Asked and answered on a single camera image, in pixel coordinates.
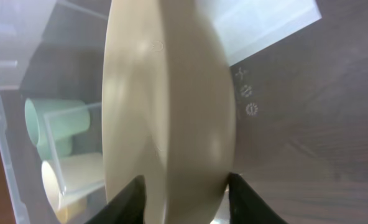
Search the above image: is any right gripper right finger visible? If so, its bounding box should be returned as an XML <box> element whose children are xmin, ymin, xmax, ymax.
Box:
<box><xmin>228</xmin><ymin>172</ymin><xmax>287</xmax><ymax>224</ymax></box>

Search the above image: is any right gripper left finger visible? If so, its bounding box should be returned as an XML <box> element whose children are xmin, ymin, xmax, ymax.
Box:
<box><xmin>85</xmin><ymin>175</ymin><xmax>147</xmax><ymax>224</ymax></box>

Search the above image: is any cream bowl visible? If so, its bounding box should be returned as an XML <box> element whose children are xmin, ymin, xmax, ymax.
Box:
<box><xmin>102</xmin><ymin>0</ymin><xmax>236</xmax><ymax>223</ymax></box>

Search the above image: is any yellow small bowl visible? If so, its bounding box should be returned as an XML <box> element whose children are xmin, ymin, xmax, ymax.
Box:
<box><xmin>55</xmin><ymin>198</ymin><xmax>87</xmax><ymax>224</ymax></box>

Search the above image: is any cream white cup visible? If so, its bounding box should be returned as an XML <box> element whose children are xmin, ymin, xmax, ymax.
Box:
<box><xmin>41</xmin><ymin>152</ymin><xmax>105</xmax><ymax>211</ymax></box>

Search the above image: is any mint green small bowl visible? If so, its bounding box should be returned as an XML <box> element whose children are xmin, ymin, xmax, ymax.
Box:
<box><xmin>37</xmin><ymin>137</ymin><xmax>73</xmax><ymax>161</ymax></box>

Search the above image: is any mint green cup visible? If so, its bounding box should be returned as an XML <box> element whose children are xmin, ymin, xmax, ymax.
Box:
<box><xmin>24</xmin><ymin>98</ymin><xmax>90</xmax><ymax>146</ymax></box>

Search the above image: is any white label in bin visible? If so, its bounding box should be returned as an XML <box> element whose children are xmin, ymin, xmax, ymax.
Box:
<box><xmin>196</xmin><ymin>0</ymin><xmax>321</xmax><ymax>66</ymax></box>

